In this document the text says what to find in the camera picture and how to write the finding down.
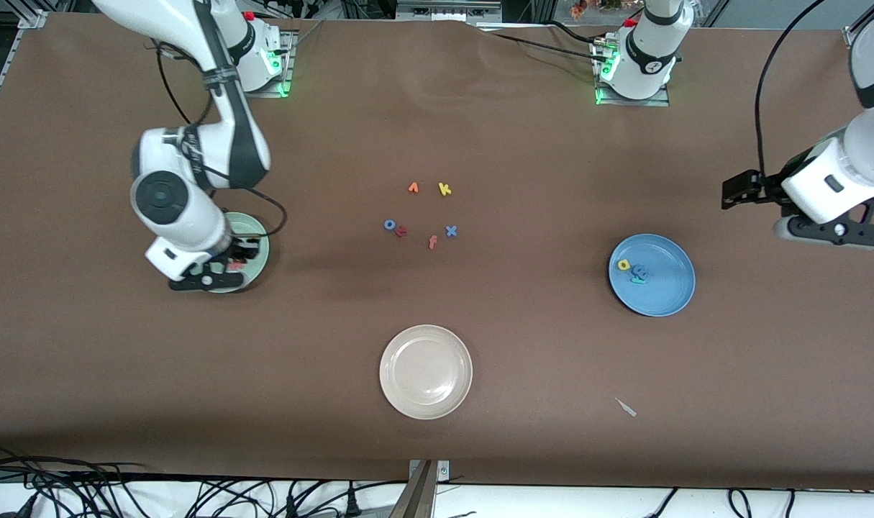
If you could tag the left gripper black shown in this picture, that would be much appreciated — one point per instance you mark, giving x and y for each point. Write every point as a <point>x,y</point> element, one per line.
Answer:
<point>767,188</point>

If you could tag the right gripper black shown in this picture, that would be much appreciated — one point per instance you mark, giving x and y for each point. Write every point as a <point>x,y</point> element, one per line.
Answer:
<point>241,251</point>

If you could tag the pink foam letter w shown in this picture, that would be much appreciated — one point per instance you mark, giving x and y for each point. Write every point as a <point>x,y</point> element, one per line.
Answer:
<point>234,266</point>

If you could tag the blue foam letter m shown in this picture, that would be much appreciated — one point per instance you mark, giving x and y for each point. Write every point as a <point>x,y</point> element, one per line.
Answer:
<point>640,271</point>

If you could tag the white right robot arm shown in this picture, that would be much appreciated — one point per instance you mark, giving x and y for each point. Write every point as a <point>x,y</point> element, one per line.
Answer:
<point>185,216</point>

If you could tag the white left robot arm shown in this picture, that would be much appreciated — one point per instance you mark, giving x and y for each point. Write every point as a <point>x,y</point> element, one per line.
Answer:
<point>832,183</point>

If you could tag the green plate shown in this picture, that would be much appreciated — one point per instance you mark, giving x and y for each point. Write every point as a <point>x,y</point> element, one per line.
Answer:
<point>253,224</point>

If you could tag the blue plate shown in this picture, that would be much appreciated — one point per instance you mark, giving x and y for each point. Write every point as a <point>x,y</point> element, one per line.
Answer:
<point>667,288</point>

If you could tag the aluminium extrusion corner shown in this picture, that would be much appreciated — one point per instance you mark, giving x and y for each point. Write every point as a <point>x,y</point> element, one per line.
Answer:
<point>849,34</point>

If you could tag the beige plate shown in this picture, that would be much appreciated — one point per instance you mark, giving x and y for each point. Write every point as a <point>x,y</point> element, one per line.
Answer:
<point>426,372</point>

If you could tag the brown paper table cover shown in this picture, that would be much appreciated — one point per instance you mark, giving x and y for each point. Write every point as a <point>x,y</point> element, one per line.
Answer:
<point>436,129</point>

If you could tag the orange dried flowers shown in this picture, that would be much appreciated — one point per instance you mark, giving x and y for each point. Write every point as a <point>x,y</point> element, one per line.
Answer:
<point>579,8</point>

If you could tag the white tape scrap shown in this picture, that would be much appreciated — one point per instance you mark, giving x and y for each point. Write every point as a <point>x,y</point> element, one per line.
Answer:
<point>626,408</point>

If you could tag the black power plug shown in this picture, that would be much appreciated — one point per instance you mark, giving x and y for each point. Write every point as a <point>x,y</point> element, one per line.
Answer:
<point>291,507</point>
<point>351,503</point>

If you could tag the grey metal stand bar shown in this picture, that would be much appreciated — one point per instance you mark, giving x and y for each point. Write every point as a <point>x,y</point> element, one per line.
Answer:
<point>416,500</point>

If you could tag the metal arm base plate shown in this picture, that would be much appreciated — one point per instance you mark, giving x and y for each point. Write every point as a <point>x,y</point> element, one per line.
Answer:
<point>634,103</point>
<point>288,68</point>

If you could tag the metal table edge bracket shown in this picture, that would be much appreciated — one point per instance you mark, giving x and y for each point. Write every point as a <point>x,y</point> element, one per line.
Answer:
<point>444,471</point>

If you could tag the aluminium frame piece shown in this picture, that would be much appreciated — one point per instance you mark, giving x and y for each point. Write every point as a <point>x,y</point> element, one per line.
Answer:
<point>444,11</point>

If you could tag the small metal corner bracket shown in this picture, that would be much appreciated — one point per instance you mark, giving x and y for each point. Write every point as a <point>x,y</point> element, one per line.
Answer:
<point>32,20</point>

